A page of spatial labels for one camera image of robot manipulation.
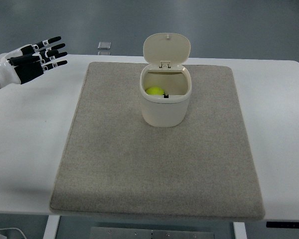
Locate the white right table leg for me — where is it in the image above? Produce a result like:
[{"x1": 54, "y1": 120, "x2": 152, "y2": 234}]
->
[{"x1": 233, "y1": 222, "x2": 247, "y2": 239}]

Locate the metal table base plate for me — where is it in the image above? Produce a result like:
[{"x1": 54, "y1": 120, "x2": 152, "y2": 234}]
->
[{"x1": 89, "y1": 227, "x2": 215, "y2": 239}]

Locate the white table leg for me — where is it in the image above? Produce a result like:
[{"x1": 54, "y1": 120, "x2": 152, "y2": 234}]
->
[
  {"x1": 43, "y1": 215, "x2": 60, "y2": 239},
  {"x1": 233, "y1": 222, "x2": 247, "y2": 239}
]

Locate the beige felt mat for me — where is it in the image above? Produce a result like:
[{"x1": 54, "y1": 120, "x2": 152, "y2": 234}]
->
[{"x1": 49, "y1": 62, "x2": 265, "y2": 221}]

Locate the small clear floor plate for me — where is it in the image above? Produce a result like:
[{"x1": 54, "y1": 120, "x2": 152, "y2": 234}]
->
[{"x1": 98, "y1": 41, "x2": 112, "y2": 50}]

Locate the white power strip with cable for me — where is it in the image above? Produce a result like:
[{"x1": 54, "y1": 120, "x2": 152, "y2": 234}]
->
[{"x1": 0, "y1": 227, "x2": 27, "y2": 239}]

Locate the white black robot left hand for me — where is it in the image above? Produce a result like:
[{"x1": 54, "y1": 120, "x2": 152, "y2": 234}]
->
[{"x1": 0, "y1": 36, "x2": 67, "y2": 89}]

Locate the white left table leg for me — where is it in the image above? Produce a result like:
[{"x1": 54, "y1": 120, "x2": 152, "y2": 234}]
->
[{"x1": 43, "y1": 215, "x2": 60, "y2": 239}]

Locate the yellow tennis ball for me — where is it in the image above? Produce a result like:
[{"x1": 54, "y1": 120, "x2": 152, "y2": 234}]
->
[{"x1": 145, "y1": 87, "x2": 165, "y2": 95}]

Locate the black table control panel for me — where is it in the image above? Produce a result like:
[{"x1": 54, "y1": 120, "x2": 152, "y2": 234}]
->
[{"x1": 266, "y1": 221, "x2": 299, "y2": 229}]

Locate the cream bin with open lid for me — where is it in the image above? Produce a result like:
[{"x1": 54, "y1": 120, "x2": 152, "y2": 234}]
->
[{"x1": 139, "y1": 33, "x2": 192, "y2": 127}]

